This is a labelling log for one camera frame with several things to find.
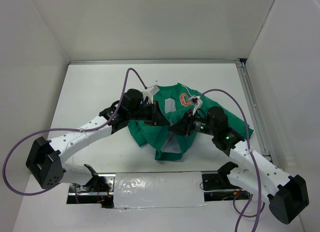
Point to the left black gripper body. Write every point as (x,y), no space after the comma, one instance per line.
(145,113)

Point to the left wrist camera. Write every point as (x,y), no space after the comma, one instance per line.
(149,94)

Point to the aluminium frame rail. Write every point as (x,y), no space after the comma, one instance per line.
(91,86)

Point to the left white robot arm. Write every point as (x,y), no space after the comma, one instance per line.
(47,159)

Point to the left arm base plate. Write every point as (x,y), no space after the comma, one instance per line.
(100,192)

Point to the green jacket with white lettering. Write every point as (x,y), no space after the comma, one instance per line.
(174,102)

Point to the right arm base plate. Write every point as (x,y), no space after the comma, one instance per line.
(217,188)

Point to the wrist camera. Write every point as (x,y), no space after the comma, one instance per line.
(196,102)
(149,94)

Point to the silver tape patch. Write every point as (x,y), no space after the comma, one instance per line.
(158,190)

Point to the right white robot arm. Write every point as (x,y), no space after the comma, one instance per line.
(285,195)

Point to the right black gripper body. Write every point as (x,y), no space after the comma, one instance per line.
(198,124)

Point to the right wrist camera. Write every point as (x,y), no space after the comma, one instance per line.
(196,102)

